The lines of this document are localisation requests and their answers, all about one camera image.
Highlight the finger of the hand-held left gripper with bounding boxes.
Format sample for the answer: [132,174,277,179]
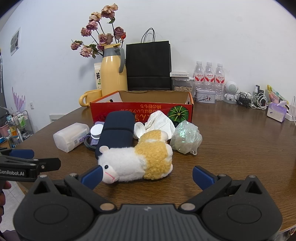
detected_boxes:
[0,149,35,160]
[0,156,61,173]

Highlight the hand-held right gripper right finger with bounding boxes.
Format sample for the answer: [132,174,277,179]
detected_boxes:
[180,166,270,214]

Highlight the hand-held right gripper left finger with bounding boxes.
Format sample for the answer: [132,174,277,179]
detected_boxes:
[27,166,117,215]

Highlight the braided black cable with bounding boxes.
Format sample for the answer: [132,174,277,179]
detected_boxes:
[83,136,100,152]

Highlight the translucent white plastic box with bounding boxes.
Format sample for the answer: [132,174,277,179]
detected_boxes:
[53,123,90,153]

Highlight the white and yellow plush alpaca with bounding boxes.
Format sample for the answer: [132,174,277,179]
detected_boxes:
[97,130,173,184]

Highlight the iridescent bath puff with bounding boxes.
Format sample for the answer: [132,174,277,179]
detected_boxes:
[170,120,203,156]

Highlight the navy blue case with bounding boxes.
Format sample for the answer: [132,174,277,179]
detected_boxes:
[95,111,135,160]

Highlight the purple knitted cloth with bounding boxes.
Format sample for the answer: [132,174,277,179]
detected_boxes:
[91,120,107,146]

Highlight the red cardboard box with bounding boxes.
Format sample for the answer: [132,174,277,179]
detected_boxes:
[90,90,194,123]

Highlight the person's left hand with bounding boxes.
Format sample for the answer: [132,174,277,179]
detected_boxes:
[0,181,11,209]

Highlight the white bottle cap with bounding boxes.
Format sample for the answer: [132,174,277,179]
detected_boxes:
[133,122,146,139]

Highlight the yellow mug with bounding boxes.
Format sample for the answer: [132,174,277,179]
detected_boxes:
[79,89,102,107]

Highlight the grey tin box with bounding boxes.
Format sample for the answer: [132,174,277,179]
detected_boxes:
[195,89,216,102]

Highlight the white robot toy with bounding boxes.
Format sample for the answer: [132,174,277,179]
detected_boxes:
[223,81,238,104]

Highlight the clear container of nuts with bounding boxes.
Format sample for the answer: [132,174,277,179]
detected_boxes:
[172,76,194,92]

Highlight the purple tissue pack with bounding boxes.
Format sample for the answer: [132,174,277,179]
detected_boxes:
[267,103,287,123]

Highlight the white milk carton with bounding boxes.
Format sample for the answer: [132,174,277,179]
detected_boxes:
[94,62,102,91]

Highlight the yellow thermos jug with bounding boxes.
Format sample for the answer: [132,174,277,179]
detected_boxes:
[100,44,128,96]

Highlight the white charging dock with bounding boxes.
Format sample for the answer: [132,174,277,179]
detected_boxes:
[285,96,296,122]

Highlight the colourful snack packet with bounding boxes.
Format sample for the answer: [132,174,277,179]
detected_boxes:
[267,85,288,105]

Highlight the black paper bag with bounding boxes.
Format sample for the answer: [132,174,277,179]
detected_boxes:
[125,28,172,91]

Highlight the dried pink roses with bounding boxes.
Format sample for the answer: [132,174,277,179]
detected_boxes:
[70,3,127,58]

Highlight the white wall vent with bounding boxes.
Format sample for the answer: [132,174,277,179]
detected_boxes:
[49,113,67,123]

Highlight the black charger with cable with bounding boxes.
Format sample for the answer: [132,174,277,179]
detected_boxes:
[236,92,252,107]

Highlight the tangled white cables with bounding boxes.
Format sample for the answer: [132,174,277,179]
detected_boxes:
[250,93,269,109]

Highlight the wall poster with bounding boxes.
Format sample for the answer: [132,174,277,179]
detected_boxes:
[10,27,21,56]

